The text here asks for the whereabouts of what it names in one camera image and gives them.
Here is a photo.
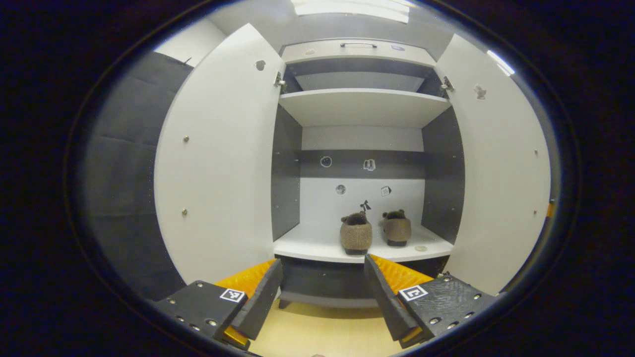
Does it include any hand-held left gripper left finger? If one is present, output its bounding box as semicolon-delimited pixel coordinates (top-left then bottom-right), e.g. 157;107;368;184
154;258;284;350

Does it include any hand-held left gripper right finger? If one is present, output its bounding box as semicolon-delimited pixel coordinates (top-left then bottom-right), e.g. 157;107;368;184
364;254;498;349

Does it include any white cabinet door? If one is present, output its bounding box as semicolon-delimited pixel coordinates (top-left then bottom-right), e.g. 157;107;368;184
434;34;552;296
154;23;286;284

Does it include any brown fuzzy shoe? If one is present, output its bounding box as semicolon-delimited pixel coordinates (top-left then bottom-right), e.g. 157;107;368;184
340;212;373;255
382;209;412;247

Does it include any white shoe cabinet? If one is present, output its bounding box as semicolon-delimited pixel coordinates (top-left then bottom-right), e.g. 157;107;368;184
270;39;466;309

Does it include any white cabinet drawer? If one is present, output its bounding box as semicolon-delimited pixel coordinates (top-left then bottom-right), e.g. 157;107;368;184
280;39;437;67

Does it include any black backdrop cloth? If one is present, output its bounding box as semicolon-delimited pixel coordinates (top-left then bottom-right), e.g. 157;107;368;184
82;51;195;301

